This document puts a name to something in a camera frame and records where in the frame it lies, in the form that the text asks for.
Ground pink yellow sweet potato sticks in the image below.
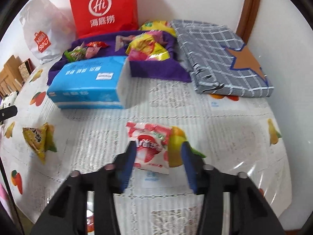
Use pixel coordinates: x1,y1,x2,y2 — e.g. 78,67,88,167
126,32,170,61

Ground red small snack packet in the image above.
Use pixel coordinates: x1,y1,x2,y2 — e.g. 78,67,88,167
85,41,109,48

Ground fruit print tablecloth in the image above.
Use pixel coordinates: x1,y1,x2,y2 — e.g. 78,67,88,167
1,57,292,234

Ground yellow chips bag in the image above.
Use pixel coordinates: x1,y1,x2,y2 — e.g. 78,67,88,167
139,21,176,37

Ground red paper shopping bag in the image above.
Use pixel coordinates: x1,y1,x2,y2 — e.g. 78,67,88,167
70,0,139,38

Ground wooden furniture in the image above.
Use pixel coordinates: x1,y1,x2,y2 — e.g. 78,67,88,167
0,55,23,98

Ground panda snack packet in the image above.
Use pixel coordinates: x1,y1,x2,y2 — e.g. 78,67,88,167
115,35,136,52

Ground red toy story snack stick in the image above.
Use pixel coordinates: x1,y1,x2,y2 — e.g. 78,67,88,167
146,30,167,46

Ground blue tissue pack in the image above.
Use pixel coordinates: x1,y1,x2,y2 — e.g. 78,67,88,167
47,56,131,109

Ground patterned box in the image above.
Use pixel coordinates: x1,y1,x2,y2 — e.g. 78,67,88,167
19,58,35,82

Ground strawberry white snack packet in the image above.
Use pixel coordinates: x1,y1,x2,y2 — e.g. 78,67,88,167
126,121,172,175

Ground yellow triangular snack packet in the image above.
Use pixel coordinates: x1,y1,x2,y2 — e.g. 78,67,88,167
22,123,48,164

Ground brown wooden door frame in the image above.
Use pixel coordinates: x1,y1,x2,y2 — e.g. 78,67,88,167
236,0,261,43

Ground small pink candy packet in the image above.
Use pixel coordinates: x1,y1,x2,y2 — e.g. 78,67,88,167
85,46,101,59

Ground white plastic Miniso bag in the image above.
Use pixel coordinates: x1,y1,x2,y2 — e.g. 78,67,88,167
19,0,76,64

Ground purple towel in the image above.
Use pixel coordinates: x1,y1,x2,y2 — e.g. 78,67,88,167
47,30,192,86

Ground grey checked star cloth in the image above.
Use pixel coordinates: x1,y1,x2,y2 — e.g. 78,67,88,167
171,20,274,98

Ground green snack packet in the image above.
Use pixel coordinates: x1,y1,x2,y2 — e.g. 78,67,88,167
64,42,87,63

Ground black cable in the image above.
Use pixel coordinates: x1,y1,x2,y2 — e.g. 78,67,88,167
0,156,25,235

